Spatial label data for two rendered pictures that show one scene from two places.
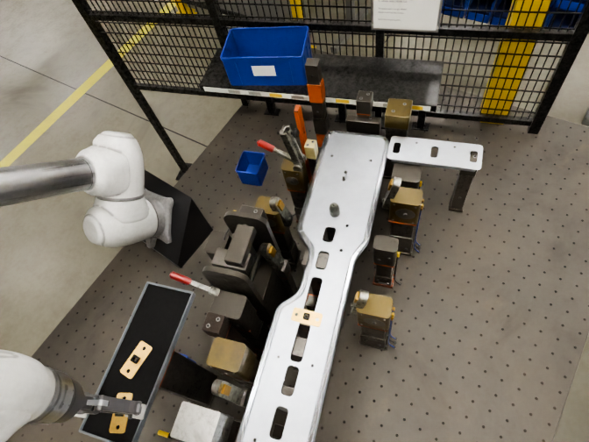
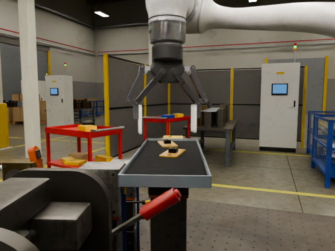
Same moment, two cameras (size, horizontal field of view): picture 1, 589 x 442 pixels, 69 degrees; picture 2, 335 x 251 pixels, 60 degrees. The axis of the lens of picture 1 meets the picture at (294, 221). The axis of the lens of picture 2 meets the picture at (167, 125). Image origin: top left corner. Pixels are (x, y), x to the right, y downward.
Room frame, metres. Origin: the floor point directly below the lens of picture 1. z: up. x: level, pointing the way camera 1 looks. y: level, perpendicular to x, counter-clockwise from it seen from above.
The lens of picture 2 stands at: (0.88, 0.17, 1.28)
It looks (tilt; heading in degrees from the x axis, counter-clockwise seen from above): 6 degrees down; 152
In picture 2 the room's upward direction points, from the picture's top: straight up
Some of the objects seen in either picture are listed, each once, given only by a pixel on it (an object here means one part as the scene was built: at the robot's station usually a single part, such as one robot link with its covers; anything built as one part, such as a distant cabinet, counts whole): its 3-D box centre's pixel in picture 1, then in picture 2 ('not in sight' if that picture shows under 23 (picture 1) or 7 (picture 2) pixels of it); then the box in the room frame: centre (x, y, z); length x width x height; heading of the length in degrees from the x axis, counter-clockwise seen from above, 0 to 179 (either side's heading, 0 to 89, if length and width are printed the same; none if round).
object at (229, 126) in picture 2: not in sight; (213, 129); (-4.02, 3.89, 0.57); 1.86 x 0.90 x 1.14; 136
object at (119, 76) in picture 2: not in sight; (144, 107); (-5.24, 2.85, 1.00); 3.44 x 0.14 x 2.00; 133
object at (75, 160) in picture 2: not in sight; (85, 166); (-2.35, 0.87, 0.49); 0.81 x 0.46 x 0.98; 27
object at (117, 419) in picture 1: (120, 412); (167, 142); (0.25, 0.51, 1.17); 0.08 x 0.04 x 0.01; 163
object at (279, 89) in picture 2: not in sight; (278, 97); (-3.87, 5.64, 1.22); 0.80 x 0.54 x 2.45; 43
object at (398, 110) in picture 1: (396, 142); not in sight; (0.95, -0.44, 0.88); 0.08 x 0.08 x 0.36; 59
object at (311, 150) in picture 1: (316, 175); not in sight; (0.91, -0.13, 0.88); 0.04 x 0.04 x 0.37; 59
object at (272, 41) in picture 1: (268, 56); not in sight; (1.35, -0.09, 1.09); 0.30 x 0.17 x 0.13; 65
